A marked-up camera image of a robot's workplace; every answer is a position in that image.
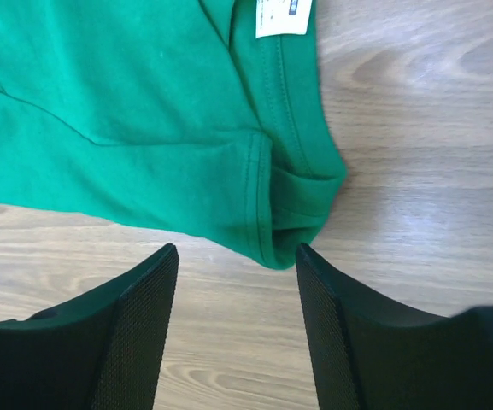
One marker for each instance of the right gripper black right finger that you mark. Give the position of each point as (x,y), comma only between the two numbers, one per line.
(369,351)

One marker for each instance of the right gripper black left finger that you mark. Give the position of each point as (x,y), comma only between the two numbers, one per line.
(100,350)

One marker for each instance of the green t shirt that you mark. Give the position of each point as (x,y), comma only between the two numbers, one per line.
(199,117)

